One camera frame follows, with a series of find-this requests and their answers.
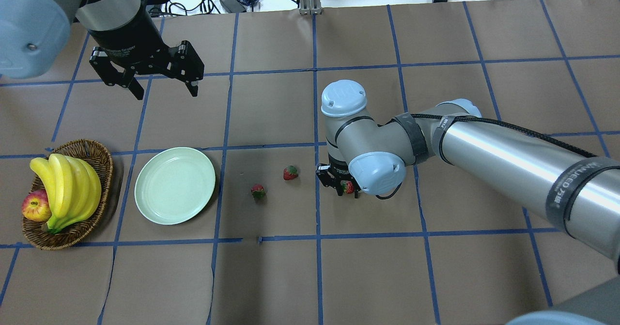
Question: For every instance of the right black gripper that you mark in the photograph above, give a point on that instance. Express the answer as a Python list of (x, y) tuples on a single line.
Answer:
[(335, 166)]

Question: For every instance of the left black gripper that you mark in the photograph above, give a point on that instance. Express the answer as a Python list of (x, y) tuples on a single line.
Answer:
[(127, 37)]

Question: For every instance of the red strawberry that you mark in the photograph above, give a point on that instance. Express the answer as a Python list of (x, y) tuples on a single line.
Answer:
[(347, 186), (258, 191), (290, 173)]

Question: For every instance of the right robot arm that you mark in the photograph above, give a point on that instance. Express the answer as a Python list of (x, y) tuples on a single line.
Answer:
[(503, 224)]

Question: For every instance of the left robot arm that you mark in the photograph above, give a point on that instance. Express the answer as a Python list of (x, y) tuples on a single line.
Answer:
[(34, 32)]

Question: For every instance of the light green plate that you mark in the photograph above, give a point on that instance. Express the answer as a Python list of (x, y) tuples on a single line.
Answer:
[(174, 186)]

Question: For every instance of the woven wicker basket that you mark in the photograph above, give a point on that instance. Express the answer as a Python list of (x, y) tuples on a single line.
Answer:
[(96, 155)]

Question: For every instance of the black power adapter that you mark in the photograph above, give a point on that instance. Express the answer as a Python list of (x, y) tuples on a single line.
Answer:
[(232, 6)]

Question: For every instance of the yellow banana bunch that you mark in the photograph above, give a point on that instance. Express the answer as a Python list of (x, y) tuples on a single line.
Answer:
[(73, 189)]

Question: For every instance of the red yellow apple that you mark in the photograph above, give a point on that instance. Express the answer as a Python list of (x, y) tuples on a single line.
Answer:
[(35, 206)]

